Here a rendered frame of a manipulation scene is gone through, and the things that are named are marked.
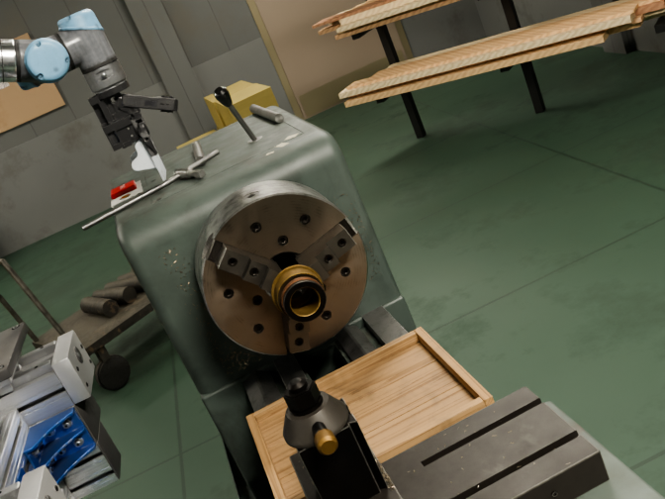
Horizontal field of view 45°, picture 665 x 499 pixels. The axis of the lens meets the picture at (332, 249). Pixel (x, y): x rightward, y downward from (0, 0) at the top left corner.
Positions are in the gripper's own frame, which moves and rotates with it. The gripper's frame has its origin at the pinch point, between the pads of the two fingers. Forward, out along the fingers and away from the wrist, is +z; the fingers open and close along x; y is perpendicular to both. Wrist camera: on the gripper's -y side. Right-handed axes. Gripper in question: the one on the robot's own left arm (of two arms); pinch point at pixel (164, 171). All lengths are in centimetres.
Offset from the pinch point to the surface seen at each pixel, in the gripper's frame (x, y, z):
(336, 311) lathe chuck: 32.1, -17.8, 32.1
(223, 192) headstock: 15.2, -8.6, 5.8
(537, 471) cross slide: 97, -25, 32
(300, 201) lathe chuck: 32.1, -19.9, 9.3
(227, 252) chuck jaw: 36.1, -4.0, 10.8
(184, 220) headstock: 16.1, 0.5, 7.3
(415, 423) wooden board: 64, -18, 41
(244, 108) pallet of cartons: -446, -68, 66
